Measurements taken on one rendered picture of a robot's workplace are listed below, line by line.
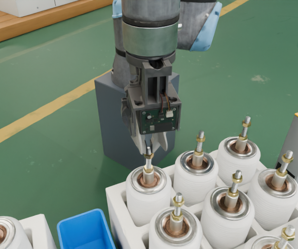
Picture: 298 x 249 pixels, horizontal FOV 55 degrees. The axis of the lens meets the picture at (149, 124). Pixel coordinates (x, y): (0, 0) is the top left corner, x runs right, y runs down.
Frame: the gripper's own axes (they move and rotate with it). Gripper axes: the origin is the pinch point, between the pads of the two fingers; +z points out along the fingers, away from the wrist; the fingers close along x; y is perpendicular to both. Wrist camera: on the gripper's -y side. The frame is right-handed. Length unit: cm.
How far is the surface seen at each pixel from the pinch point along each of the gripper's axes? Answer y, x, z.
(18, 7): -171, -53, 20
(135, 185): 1.6, -2.9, 9.0
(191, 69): -91, 41, 34
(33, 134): -52, -35, 34
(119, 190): -3.5, -6.1, 16.4
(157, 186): 2.9, 1.2, 9.0
